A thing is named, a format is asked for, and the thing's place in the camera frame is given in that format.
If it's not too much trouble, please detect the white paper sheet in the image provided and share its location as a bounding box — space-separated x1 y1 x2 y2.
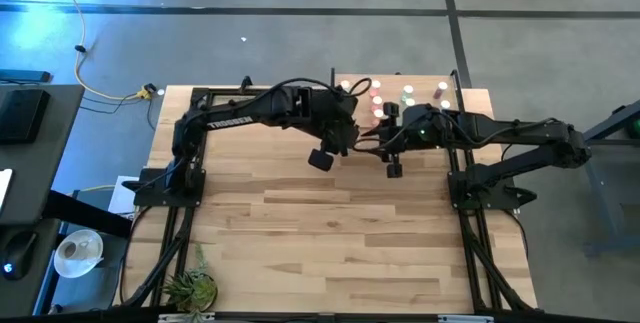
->
107 175 139 222

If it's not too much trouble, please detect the yellow black power plug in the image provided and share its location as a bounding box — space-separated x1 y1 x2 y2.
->
135 82 157 102

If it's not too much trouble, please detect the white round bowl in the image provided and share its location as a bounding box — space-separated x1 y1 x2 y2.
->
52 228 105 280

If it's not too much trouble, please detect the black rectangular box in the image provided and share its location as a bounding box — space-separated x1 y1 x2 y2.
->
0 87 52 145

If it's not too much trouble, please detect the yellow floor cable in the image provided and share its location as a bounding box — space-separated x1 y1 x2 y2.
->
43 0 146 102

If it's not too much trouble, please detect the wooden shelf black metal frame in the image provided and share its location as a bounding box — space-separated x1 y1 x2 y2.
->
329 67 469 148

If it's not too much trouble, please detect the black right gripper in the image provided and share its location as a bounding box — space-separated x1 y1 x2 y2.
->
363 102 449 179

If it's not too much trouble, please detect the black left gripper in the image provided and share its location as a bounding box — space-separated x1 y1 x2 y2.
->
307 90 360 172

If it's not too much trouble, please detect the black desk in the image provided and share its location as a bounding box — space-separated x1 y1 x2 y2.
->
0 84 134 323

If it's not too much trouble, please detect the potted succulent plant black pot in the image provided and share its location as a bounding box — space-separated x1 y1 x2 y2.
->
162 245 220 317

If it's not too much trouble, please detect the black computer mouse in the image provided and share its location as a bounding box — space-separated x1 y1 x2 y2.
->
0 231 39 284

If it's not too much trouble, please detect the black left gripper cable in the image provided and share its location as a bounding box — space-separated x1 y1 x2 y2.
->
197 76 374 114

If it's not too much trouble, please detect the dark blue flat bar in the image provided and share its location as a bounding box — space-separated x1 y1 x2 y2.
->
0 67 52 85

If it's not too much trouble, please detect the dark blue metal cart frame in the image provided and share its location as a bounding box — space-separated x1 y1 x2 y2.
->
574 97 640 257

